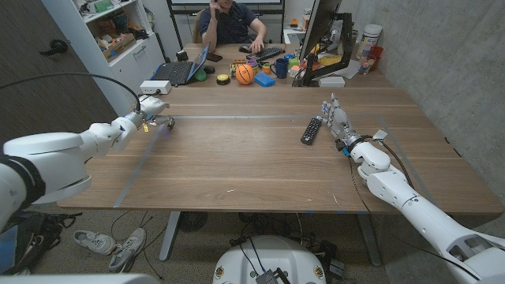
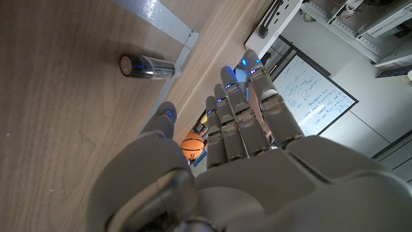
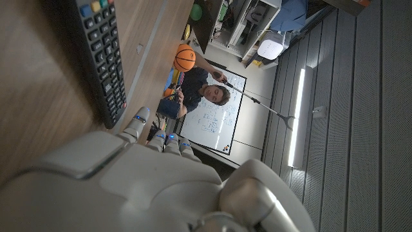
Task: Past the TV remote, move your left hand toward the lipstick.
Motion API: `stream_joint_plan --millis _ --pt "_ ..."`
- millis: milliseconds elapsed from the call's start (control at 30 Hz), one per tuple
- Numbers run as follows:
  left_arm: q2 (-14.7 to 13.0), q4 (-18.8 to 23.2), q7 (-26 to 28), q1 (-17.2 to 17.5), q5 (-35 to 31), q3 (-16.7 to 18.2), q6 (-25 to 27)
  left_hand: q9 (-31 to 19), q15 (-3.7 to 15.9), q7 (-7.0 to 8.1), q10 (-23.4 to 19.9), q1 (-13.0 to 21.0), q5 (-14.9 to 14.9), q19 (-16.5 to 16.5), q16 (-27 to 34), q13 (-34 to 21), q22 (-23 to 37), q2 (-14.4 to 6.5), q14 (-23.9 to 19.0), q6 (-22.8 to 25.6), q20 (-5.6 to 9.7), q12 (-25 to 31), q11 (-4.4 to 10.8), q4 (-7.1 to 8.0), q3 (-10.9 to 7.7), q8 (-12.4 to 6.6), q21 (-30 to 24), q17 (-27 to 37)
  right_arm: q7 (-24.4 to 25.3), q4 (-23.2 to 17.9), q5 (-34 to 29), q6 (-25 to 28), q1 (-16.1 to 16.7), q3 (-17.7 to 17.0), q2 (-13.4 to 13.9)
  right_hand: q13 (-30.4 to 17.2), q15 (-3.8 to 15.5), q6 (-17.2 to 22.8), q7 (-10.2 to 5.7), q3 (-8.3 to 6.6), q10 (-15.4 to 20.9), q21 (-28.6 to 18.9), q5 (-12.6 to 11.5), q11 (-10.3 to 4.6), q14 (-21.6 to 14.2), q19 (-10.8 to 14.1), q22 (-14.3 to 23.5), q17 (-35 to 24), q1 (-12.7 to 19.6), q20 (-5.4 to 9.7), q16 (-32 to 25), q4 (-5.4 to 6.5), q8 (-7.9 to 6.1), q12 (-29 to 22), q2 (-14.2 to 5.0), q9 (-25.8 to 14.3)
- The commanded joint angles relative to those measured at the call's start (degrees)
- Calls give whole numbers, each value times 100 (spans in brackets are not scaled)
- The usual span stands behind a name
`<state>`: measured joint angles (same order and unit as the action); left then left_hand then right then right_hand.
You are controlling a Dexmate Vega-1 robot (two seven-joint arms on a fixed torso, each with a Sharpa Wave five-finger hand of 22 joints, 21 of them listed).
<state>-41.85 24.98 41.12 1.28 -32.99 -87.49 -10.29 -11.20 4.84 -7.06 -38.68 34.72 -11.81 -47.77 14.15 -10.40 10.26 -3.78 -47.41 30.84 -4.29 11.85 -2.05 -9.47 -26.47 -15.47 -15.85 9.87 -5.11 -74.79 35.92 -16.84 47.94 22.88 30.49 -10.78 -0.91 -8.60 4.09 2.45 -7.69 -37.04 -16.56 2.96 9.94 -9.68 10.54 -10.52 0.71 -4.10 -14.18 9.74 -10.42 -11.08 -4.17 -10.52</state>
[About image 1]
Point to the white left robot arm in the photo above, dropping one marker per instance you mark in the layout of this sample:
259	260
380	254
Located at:
51	158

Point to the black round fan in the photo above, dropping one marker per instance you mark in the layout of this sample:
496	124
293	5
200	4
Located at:
192	221

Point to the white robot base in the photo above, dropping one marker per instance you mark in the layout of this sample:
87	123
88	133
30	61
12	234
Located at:
268	256

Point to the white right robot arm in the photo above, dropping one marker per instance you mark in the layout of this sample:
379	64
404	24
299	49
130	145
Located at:
414	209

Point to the white rectangular device box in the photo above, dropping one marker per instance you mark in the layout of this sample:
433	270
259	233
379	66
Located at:
155	87

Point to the red plastic cup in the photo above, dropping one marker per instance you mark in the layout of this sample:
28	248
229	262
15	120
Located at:
376	55

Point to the white wrist tag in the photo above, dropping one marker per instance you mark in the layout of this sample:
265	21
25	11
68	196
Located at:
380	135

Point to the black smartphone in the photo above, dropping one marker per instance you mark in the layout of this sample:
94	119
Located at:
214	57

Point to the white flat box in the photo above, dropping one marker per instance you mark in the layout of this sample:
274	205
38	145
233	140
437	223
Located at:
331	81

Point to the small green cup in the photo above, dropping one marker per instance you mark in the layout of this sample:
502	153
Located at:
294	63

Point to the black computer keyboard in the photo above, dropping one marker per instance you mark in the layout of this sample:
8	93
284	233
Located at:
268	53

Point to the black round puck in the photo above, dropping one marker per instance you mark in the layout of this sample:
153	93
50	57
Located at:
209	69

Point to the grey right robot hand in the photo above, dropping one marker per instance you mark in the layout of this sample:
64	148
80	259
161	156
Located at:
341	120

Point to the white sneaker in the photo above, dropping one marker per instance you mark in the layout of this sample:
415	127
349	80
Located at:
96	242
128	248

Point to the black TV remote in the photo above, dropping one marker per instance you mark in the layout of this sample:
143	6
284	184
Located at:
311	131

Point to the white shelf cabinet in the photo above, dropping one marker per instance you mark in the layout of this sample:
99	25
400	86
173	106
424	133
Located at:
130	63

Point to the small printed plastic cup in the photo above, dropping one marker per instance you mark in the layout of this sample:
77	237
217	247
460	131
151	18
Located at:
365	65

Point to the white printed canister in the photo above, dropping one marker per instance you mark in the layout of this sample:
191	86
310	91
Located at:
369	39

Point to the small black box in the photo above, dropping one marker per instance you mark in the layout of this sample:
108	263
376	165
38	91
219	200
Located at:
182	56

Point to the grey table leg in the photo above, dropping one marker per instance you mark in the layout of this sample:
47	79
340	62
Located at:
169	236
370	240

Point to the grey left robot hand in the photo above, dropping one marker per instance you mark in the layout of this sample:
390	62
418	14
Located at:
154	108

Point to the blue rectangular box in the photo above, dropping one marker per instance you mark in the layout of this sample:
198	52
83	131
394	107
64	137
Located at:
264	80

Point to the black bag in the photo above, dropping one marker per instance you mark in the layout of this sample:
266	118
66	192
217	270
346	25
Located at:
35	240

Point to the green ball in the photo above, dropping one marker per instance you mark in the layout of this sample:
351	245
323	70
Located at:
200	75

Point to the black monitor stand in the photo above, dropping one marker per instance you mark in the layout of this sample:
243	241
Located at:
347	39

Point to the dark blue mug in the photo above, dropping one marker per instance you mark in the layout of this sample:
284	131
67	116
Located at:
281	68

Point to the dark metallic lipstick tube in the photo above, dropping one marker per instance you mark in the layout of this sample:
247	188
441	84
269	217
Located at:
171	125

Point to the black computer monitor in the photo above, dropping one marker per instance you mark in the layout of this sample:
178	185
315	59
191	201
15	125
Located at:
319	23

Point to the black computer mouse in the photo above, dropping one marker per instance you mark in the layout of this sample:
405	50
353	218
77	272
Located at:
244	49

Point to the brown cardboard box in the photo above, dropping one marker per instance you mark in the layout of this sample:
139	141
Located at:
118	48

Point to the yellow paper pad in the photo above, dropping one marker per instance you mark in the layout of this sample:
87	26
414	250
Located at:
329	60

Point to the orange mini basketball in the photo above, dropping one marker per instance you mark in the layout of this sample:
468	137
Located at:
244	74

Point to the dark open laptop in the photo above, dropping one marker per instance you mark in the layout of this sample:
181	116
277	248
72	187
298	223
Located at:
177	71

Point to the small orange cup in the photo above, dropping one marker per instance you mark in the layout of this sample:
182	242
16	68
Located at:
267	68

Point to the yellow and black round disc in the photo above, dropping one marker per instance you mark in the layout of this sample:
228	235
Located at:
223	79

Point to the person in dark shirt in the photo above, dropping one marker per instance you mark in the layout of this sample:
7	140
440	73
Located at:
233	23

